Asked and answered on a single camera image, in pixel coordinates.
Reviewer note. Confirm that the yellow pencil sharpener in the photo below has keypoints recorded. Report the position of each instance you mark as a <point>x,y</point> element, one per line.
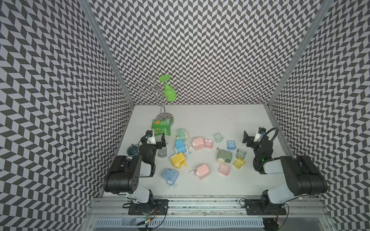
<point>178,160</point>

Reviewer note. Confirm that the aluminium front rail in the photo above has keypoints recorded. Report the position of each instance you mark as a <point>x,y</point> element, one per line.
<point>210,206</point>

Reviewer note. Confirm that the pink transparent tray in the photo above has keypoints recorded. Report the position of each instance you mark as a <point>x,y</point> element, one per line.
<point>224,169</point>
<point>208,143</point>

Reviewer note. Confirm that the blue transparent tray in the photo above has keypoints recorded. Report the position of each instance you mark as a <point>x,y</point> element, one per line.
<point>231,145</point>

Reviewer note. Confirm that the mint green pencil sharpener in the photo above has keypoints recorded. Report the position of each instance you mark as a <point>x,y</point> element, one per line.
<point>181,134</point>

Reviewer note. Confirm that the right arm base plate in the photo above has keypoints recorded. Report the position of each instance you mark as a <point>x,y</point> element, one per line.
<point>258,207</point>

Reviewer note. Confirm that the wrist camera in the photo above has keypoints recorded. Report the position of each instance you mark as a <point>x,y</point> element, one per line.
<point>151,140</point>
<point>257,137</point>

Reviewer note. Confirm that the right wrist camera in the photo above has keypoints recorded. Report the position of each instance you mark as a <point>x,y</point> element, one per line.
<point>257,137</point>

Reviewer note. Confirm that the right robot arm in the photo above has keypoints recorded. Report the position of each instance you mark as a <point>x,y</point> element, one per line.
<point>302,177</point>

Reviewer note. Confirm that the green snack packet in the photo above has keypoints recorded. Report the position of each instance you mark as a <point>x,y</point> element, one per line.
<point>161,127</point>

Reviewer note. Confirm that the grey transparent tray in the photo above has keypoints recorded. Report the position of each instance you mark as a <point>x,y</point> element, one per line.
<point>241,154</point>
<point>162,153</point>

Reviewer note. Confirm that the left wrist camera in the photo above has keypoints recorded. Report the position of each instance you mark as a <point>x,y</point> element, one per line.
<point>151,140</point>

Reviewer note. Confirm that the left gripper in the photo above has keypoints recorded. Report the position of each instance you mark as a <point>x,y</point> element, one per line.
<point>159,144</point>

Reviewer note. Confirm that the green plastic cup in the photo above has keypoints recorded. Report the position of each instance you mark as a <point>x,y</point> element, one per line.
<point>168,91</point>

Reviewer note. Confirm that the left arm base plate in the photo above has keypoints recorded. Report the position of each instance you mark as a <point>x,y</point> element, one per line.
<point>156,206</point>

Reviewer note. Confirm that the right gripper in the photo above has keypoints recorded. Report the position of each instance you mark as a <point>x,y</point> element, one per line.
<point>250,139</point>

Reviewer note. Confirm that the yellow transparent tray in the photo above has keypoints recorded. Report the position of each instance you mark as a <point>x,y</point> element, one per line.
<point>239,163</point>

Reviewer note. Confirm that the teal ceramic cup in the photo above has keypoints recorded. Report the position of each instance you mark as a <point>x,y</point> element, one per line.
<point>132,150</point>

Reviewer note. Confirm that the light blue pencil sharpener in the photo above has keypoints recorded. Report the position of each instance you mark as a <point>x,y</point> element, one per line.
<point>170,176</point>

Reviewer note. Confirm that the grey transparent tray right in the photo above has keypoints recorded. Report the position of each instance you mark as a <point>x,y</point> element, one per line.
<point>241,154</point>

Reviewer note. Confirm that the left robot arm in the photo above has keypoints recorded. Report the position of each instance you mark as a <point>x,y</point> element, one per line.
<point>125,171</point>

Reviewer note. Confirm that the grey transparent tray left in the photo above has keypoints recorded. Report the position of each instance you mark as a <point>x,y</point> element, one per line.
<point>162,153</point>

